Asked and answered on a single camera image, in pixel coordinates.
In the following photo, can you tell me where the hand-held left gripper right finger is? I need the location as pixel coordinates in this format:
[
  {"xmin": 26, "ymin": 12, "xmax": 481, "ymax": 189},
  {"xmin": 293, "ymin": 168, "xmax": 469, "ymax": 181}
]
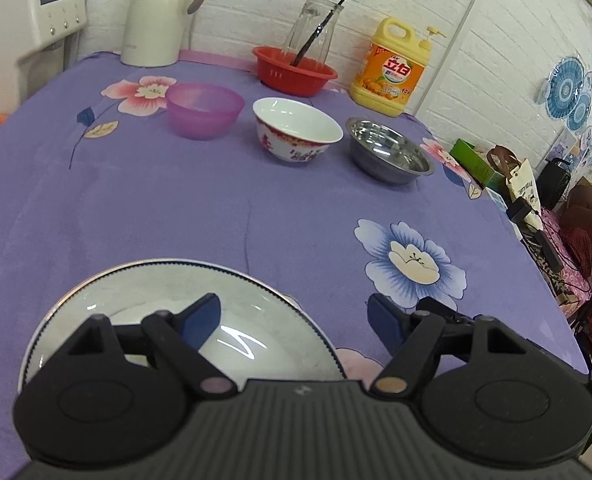
[{"xmin": 367, "ymin": 292, "xmax": 527, "ymax": 396}]

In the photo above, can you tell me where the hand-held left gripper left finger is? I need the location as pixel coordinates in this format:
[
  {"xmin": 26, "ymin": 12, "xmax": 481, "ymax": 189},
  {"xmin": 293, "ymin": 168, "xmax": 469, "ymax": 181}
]
[{"xmin": 66, "ymin": 292, "xmax": 239, "ymax": 396}]

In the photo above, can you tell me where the white blue-rimmed plate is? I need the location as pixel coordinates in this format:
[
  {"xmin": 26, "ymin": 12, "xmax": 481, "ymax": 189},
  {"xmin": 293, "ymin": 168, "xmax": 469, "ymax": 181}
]
[{"xmin": 18, "ymin": 259, "xmax": 349, "ymax": 391}]

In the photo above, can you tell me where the stainless steel bowl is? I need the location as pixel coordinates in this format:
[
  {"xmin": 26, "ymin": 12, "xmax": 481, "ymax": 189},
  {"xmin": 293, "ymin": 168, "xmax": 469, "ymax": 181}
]
[{"xmin": 345, "ymin": 117, "xmax": 436, "ymax": 186}]

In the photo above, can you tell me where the purple plastic bowl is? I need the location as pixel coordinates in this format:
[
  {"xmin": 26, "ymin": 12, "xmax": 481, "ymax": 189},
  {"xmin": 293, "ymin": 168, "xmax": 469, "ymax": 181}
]
[{"xmin": 166, "ymin": 83, "xmax": 246, "ymax": 141}]

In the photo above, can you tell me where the white red-patterned bowl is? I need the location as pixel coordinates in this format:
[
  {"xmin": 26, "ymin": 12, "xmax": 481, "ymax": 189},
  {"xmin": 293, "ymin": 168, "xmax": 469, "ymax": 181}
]
[{"xmin": 252, "ymin": 97, "xmax": 344, "ymax": 166}]

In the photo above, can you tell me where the purple floral tablecloth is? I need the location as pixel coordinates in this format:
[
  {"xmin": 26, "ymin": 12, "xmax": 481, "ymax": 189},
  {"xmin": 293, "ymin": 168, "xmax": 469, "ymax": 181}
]
[{"xmin": 0, "ymin": 50, "xmax": 589, "ymax": 480}]

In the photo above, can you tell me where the black charger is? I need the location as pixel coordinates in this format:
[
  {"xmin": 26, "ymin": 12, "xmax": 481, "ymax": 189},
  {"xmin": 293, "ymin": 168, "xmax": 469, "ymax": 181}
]
[{"xmin": 506, "ymin": 197, "xmax": 542, "ymax": 223}]

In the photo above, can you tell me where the black power adapter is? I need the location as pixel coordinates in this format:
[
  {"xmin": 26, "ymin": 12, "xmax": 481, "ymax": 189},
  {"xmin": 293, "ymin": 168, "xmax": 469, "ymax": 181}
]
[{"xmin": 531, "ymin": 230, "xmax": 564, "ymax": 271}]

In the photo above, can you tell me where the green box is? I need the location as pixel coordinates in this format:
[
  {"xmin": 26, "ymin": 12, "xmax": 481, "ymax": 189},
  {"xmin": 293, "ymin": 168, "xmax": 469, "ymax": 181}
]
[{"xmin": 450, "ymin": 138, "xmax": 507, "ymax": 191}]

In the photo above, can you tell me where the beige paper bag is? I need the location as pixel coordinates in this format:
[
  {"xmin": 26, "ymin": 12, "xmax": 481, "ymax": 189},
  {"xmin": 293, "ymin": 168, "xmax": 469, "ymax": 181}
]
[{"xmin": 486, "ymin": 145, "xmax": 544, "ymax": 226}]

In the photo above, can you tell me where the brown bag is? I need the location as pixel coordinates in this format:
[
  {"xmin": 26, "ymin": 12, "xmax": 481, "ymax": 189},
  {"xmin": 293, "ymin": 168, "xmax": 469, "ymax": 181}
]
[{"xmin": 560, "ymin": 177, "xmax": 592, "ymax": 271}]

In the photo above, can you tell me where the yellow dish soap bottle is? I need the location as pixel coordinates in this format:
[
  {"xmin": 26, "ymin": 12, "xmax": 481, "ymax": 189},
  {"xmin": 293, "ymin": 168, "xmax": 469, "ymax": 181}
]
[{"xmin": 350, "ymin": 16, "xmax": 448, "ymax": 118}]

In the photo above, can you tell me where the red plastic basket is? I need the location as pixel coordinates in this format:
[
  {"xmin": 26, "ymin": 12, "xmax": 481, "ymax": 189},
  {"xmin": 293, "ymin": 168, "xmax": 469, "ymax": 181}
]
[{"xmin": 252, "ymin": 46, "xmax": 338, "ymax": 98}]

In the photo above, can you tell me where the black straw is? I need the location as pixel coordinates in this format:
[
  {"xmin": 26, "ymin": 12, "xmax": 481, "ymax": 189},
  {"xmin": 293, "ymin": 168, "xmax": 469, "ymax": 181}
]
[{"xmin": 289, "ymin": 0, "xmax": 348, "ymax": 68}]

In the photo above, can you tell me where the white thermal jug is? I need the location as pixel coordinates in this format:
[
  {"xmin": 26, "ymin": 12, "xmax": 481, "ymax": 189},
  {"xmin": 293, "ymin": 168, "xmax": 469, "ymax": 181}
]
[{"xmin": 121, "ymin": 0, "xmax": 213, "ymax": 68}]

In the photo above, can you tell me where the glass carafe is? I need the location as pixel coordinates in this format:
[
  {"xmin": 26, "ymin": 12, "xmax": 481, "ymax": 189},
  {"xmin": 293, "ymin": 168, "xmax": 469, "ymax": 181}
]
[{"xmin": 281, "ymin": 0, "xmax": 344, "ymax": 68}]

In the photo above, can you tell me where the white water dispenser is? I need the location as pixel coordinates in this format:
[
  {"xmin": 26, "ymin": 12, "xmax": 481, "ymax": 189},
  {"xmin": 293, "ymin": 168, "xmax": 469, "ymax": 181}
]
[{"xmin": 0, "ymin": 0, "xmax": 89, "ymax": 116}]

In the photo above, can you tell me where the small blue round wall decoration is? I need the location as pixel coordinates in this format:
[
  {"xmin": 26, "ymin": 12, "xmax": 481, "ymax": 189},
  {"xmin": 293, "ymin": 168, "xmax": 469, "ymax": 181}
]
[{"xmin": 566, "ymin": 92, "xmax": 592, "ymax": 133}]

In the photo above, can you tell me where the large blue round wall decoration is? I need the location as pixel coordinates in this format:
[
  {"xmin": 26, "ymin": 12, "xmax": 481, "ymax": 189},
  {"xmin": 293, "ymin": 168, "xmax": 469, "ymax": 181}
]
[{"xmin": 546, "ymin": 56, "xmax": 586, "ymax": 113}]

